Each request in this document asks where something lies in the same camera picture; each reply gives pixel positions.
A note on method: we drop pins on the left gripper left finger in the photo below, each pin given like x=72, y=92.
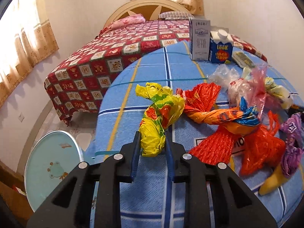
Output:
x=90, y=188

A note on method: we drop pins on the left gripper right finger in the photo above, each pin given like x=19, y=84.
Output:
x=214, y=194

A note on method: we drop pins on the red mesh net bag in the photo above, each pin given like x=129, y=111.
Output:
x=216, y=148

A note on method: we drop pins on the red plastic bag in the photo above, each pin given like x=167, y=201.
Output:
x=262, y=148

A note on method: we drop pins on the purple wrapper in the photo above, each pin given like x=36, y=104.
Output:
x=291, y=159

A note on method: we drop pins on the orange blue foil wrapper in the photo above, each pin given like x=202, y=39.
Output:
x=199, y=107

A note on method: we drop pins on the yellow plastic bag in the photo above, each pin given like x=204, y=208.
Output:
x=165, y=109

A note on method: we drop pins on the clear white plastic bag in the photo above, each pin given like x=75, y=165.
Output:
x=232, y=84

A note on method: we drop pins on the pink plastic bag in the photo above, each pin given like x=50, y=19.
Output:
x=259, y=97

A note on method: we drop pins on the light blue cartoon trash bin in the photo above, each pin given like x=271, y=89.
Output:
x=51, y=159

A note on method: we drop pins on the wooden dresser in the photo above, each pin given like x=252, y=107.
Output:
x=12, y=189

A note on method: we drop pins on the blue plaid tablecloth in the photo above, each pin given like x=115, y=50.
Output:
x=152, y=200

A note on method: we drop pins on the red patterned bed cover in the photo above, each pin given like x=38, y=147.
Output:
x=79, y=83

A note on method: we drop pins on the clear snack packet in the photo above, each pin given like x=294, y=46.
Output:
x=242, y=60

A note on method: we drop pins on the blue juice carton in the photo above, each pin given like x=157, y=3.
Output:
x=221, y=46

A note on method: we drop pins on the grey white milk carton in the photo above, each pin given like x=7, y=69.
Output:
x=199, y=31

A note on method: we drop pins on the left beige curtain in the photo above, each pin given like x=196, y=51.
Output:
x=26, y=39

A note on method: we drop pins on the striped pillow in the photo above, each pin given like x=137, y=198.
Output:
x=175, y=15

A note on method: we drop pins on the pink pillow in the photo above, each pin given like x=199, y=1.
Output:
x=126, y=21

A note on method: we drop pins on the cream wooden headboard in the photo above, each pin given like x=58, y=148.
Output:
x=150, y=9

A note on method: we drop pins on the white wall socket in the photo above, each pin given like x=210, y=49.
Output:
x=21, y=117

